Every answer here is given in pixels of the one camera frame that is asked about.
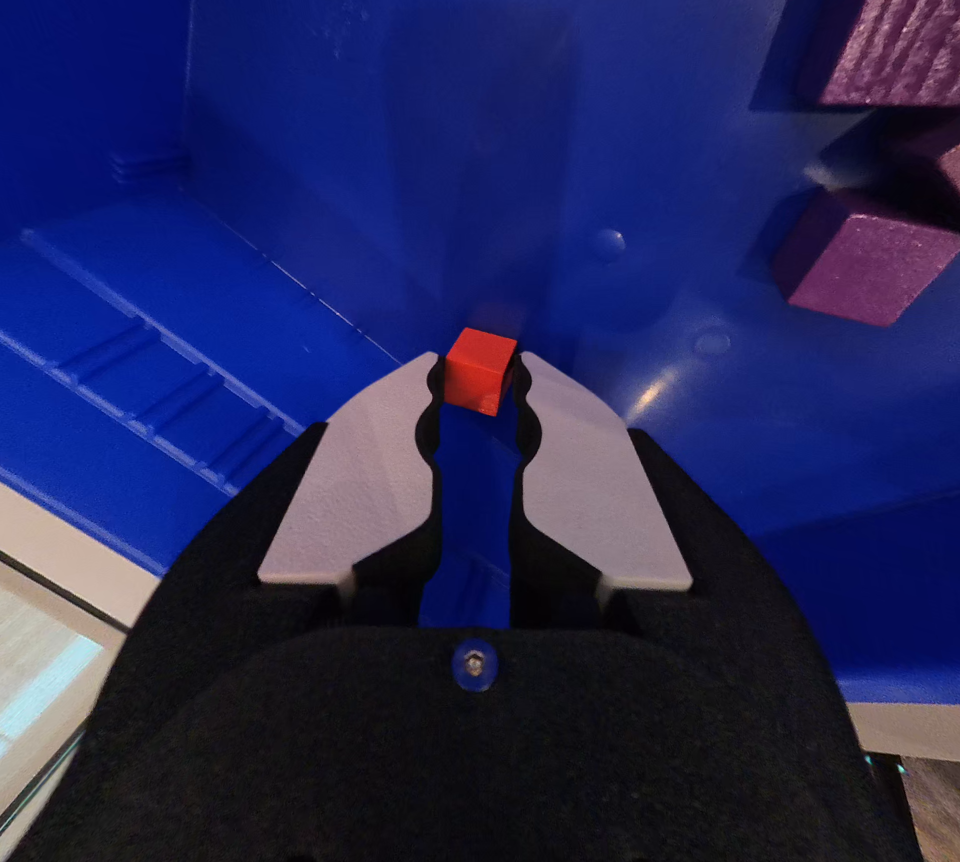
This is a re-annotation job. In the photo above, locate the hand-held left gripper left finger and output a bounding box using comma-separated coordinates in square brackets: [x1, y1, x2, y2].
[257, 351, 445, 623]

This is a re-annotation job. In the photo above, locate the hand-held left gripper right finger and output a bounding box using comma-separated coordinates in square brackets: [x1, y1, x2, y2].
[510, 351, 695, 625]

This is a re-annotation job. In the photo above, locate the red wooden cube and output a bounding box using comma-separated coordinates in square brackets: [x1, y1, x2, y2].
[444, 327, 521, 419]

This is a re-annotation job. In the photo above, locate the blue plastic bin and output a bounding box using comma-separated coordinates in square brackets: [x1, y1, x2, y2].
[0, 0, 960, 707]

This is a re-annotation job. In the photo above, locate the purple wooden cube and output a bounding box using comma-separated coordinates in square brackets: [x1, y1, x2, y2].
[771, 186, 960, 329]
[881, 118, 960, 231]
[796, 0, 960, 110]

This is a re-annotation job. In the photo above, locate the large framed window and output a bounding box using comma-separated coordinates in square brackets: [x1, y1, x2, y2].
[0, 551, 126, 812]

